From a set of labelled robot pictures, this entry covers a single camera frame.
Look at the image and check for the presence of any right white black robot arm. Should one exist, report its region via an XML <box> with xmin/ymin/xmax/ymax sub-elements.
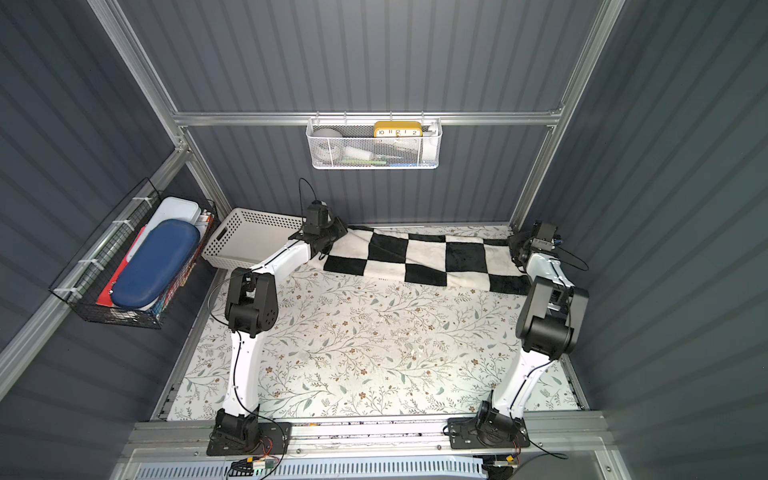
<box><xmin>476</xmin><ymin>221</ymin><xmax>590</xmax><ymax>435</ymax></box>

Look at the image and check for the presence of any floral patterned table mat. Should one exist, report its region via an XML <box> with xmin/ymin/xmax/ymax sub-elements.
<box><xmin>166</xmin><ymin>224</ymin><xmax>580</xmax><ymax>421</ymax></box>

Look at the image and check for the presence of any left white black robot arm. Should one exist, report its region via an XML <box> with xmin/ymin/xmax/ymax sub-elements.
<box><xmin>222</xmin><ymin>200</ymin><xmax>347</xmax><ymax>418</ymax></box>

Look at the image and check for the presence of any white flat plastic box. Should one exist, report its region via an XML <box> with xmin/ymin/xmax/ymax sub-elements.
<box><xmin>124</xmin><ymin>197</ymin><xmax>201</xmax><ymax>262</ymax></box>

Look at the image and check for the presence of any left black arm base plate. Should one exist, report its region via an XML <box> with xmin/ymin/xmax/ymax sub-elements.
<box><xmin>206</xmin><ymin>422</ymin><xmax>293</xmax><ymax>456</ymax></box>

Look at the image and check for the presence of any small electronics board with wires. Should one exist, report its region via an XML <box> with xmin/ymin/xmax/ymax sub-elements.
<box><xmin>225</xmin><ymin>457</ymin><xmax>281</xmax><ymax>479</ymax></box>

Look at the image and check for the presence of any black wire wall basket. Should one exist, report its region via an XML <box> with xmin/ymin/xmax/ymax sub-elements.
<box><xmin>49</xmin><ymin>178</ymin><xmax>218</xmax><ymax>329</ymax></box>

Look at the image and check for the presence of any white tape roll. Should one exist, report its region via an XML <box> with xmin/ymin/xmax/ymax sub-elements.
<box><xmin>309</xmin><ymin>128</ymin><xmax>344</xmax><ymax>164</ymax></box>

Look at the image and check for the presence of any blue oval zip case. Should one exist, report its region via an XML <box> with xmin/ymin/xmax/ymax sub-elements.
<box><xmin>112</xmin><ymin>220</ymin><xmax>200</xmax><ymax>309</ymax></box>

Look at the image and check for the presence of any white ventilated front panel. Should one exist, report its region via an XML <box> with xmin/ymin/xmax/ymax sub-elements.
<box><xmin>127</xmin><ymin>456</ymin><xmax>487</xmax><ymax>479</ymax></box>

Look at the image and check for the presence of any yellow clock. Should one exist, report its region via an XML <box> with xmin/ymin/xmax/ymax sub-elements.
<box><xmin>374</xmin><ymin>120</ymin><xmax>423</xmax><ymax>138</ymax></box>

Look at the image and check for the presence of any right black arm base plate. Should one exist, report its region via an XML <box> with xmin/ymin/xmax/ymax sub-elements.
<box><xmin>443</xmin><ymin>417</ymin><xmax>530</xmax><ymax>450</ymax></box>

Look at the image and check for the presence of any white mesh hanging basket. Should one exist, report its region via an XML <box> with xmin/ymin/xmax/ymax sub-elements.
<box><xmin>306</xmin><ymin>117</ymin><xmax>443</xmax><ymax>170</ymax></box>

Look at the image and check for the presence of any white perforated plastic basket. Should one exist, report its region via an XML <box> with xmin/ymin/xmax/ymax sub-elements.
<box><xmin>202</xmin><ymin>208</ymin><xmax>302</xmax><ymax>270</ymax></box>

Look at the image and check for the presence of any red flat folder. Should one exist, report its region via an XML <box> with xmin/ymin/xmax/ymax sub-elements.
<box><xmin>96</xmin><ymin>226</ymin><xmax>147</xmax><ymax>308</ymax></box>

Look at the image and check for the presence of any black white checkered pillowcase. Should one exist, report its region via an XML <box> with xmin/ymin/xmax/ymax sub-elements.
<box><xmin>311</xmin><ymin>228</ymin><xmax>531</xmax><ymax>295</ymax></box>

